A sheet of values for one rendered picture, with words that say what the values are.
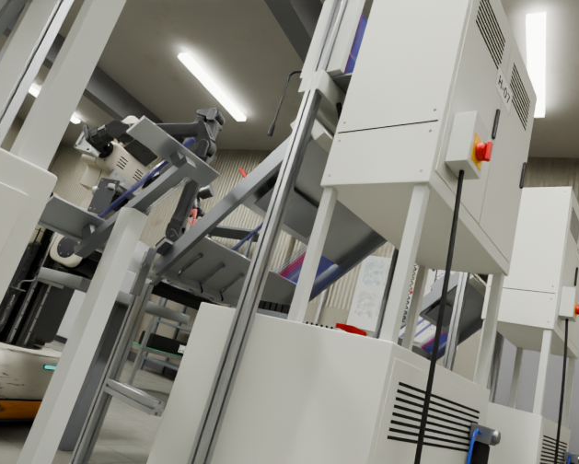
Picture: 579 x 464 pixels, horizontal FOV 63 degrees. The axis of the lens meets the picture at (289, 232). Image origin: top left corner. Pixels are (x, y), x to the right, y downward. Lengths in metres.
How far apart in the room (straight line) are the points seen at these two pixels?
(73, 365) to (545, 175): 4.98
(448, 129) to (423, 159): 0.12
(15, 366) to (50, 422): 0.59
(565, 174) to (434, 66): 4.37
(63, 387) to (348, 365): 0.78
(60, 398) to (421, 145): 1.15
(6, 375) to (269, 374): 1.10
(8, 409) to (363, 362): 1.41
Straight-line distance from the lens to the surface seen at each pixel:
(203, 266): 1.76
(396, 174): 1.20
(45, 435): 1.48
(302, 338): 1.17
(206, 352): 1.38
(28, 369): 2.07
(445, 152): 1.23
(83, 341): 1.45
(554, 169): 5.66
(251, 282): 1.28
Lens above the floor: 0.51
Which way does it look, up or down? 16 degrees up
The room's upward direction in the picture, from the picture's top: 17 degrees clockwise
